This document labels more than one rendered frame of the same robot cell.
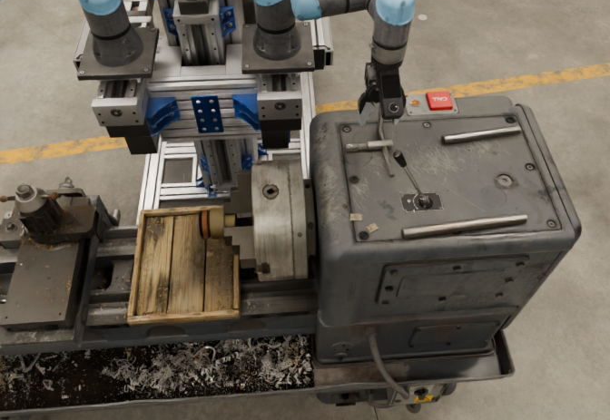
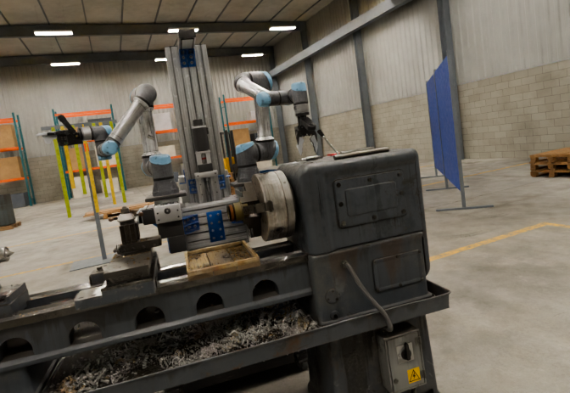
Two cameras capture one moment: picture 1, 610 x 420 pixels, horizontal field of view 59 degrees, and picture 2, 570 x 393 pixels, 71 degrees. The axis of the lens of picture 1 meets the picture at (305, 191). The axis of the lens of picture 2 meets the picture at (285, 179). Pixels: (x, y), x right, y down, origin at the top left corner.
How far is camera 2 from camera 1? 1.45 m
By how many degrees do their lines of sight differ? 50
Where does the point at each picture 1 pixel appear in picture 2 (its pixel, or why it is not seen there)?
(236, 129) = (232, 236)
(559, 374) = (511, 372)
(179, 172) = not seen: hidden behind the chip
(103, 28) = (162, 172)
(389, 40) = (300, 98)
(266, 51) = (245, 176)
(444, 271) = (364, 184)
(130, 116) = (175, 213)
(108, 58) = (162, 190)
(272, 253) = (272, 193)
